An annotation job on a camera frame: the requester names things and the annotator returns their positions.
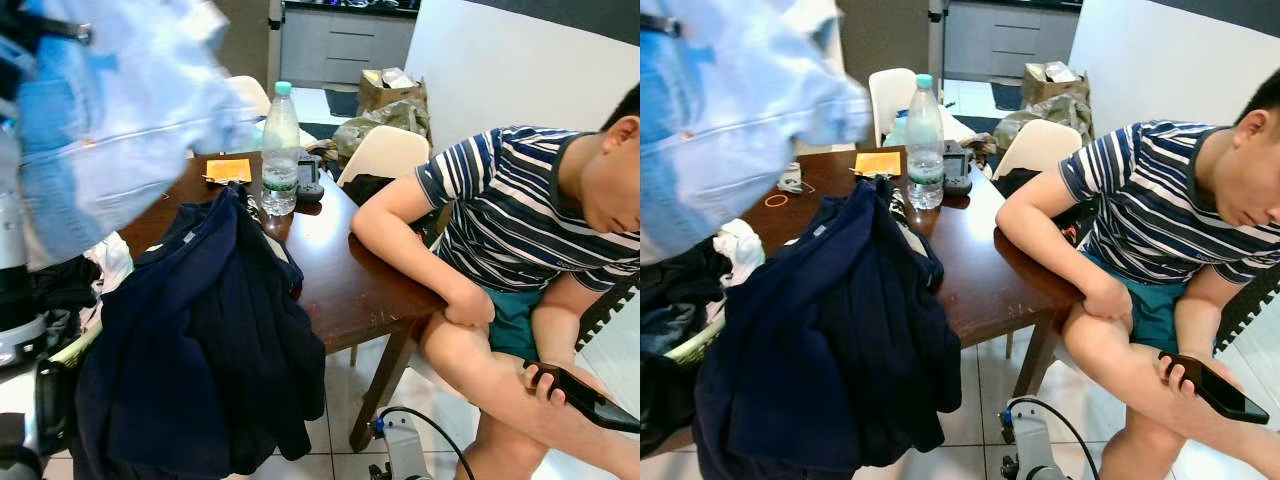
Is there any man's left hand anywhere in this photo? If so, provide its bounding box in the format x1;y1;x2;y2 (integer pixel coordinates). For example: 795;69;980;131
1157;349;1217;400
519;357;574;409

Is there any man's right hand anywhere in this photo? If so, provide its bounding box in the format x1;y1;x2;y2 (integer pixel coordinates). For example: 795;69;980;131
442;282;499;332
1082;276;1139;325

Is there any black smartphone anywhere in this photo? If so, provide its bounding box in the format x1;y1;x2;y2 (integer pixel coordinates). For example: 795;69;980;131
525;362;640;433
1165;352;1271;426

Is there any navy blue t-shirt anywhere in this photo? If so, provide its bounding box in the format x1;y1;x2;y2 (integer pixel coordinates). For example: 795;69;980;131
693;178;963;480
75;185;326;480

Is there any man in striped shirt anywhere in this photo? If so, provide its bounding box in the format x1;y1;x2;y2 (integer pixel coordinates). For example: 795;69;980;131
995;70;1280;480
350;85;640;480

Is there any brown wooden table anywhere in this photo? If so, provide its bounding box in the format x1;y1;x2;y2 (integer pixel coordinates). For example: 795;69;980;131
765;148;1086;401
120;150;446;451

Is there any black clothes pile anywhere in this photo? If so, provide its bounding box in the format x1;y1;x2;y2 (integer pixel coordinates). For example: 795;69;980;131
640;240;731;356
30;255;101;351

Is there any cream chair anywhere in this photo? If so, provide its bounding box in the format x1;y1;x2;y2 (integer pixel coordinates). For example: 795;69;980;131
338;125;431;191
995;118;1086;181

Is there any black tabletop device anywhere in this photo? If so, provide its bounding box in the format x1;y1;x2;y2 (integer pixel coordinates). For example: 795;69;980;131
942;140;973;198
297;155;326;204

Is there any camouflage bag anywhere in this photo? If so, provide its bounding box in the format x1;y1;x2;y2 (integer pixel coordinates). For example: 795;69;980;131
333;95;431;161
990;90;1091;151

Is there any brown cardboard box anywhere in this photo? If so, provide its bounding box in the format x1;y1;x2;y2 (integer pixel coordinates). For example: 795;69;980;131
358;68;426;111
1022;62;1086;106

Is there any white cloth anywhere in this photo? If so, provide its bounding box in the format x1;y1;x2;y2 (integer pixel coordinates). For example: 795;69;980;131
715;218;766;291
85;232;133;296

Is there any water bottle with green cap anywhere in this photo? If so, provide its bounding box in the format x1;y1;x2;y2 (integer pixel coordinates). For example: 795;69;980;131
260;80;301;218
903;73;946;211

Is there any orange note pad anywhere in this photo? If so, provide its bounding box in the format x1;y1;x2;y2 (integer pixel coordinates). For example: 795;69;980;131
855;150;903;178
205;157;253;184

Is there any grey cabinet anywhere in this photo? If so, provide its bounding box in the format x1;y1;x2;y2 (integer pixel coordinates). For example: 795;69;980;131
280;0;421;89
945;0;1081;83

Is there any white chair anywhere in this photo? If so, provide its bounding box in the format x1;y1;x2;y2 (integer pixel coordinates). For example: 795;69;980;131
868;68;916;146
225;75;271;121

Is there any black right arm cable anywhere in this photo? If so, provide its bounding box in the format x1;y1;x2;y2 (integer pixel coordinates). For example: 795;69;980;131
1005;397;1101;480
378;405;476;480

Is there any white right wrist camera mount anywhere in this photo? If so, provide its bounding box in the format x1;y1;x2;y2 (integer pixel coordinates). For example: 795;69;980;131
1000;400;1061;480
370;405;436;480

